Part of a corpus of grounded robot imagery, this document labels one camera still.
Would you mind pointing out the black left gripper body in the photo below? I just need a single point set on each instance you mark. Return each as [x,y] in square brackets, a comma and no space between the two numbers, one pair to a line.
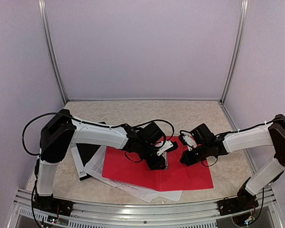
[144,154]

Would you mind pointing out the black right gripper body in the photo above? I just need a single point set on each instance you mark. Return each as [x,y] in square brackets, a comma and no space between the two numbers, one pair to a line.
[203,153]

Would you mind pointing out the red file folder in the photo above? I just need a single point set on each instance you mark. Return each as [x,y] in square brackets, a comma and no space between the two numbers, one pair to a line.
[177,177]

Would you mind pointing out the printed text paper sheet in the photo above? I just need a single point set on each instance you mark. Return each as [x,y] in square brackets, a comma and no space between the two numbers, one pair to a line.
[94,167]

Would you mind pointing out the white paper sheet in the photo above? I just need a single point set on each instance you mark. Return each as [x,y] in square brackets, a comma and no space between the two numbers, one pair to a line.
[170,195]

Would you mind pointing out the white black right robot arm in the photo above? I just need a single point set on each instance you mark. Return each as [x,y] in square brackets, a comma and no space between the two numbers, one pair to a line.
[268,137]

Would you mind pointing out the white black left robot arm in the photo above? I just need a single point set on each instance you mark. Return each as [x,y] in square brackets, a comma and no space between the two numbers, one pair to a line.
[64,131]

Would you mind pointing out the centre metal folder clip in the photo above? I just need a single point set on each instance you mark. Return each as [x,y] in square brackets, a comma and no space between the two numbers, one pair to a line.
[165,156]

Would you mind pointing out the black book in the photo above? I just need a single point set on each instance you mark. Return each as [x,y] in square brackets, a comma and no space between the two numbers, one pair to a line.
[82,153]

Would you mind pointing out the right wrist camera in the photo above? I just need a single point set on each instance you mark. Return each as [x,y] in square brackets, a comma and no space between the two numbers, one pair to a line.
[188,141]

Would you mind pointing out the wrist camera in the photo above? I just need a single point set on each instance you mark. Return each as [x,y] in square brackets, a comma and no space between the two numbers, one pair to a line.
[188,141]
[166,146]

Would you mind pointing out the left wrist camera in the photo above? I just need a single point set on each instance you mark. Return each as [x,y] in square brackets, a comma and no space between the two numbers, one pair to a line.
[166,146]

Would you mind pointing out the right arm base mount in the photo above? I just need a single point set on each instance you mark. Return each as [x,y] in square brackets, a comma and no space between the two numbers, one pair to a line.
[228,206]

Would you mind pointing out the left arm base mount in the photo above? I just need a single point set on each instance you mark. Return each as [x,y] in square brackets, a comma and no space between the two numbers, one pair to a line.
[53,205]

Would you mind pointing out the aluminium front rail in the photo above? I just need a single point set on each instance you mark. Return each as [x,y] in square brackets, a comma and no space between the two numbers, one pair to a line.
[201,214]

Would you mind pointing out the right aluminium corner post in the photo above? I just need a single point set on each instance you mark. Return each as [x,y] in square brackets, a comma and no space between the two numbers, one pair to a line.
[236,49]

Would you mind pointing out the aluminium corner post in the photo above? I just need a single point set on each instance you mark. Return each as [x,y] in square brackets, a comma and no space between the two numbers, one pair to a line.
[236,49]
[50,49]

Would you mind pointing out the left aluminium corner post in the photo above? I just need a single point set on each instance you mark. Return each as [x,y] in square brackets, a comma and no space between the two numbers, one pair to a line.
[50,49]

